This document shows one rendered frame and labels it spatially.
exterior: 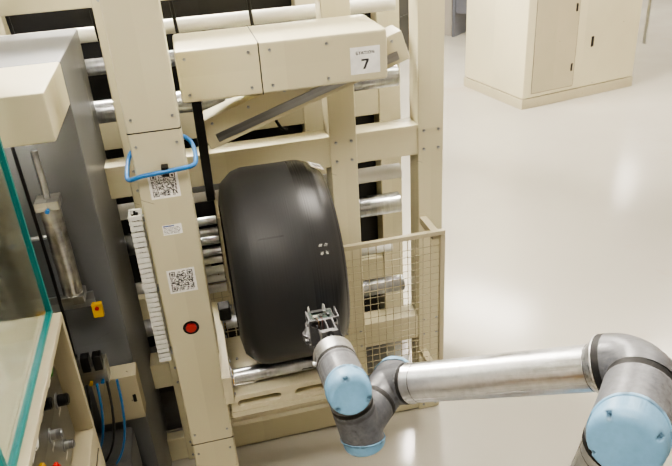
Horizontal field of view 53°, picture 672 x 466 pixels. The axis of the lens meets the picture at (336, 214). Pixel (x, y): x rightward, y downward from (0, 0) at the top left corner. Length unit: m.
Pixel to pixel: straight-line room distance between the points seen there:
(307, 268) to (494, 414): 1.68
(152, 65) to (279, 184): 0.45
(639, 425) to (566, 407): 2.20
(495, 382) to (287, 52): 1.10
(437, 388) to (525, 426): 1.77
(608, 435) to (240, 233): 1.02
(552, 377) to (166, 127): 1.06
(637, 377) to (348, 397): 0.54
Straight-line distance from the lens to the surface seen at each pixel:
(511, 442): 3.13
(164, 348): 2.07
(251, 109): 2.16
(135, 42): 1.69
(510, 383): 1.37
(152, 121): 1.74
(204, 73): 1.98
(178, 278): 1.93
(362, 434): 1.46
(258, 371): 2.05
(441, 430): 3.14
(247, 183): 1.85
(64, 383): 1.94
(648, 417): 1.13
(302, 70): 2.01
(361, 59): 2.04
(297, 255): 1.74
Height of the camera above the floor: 2.21
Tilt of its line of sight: 27 degrees down
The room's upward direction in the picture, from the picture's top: 4 degrees counter-clockwise
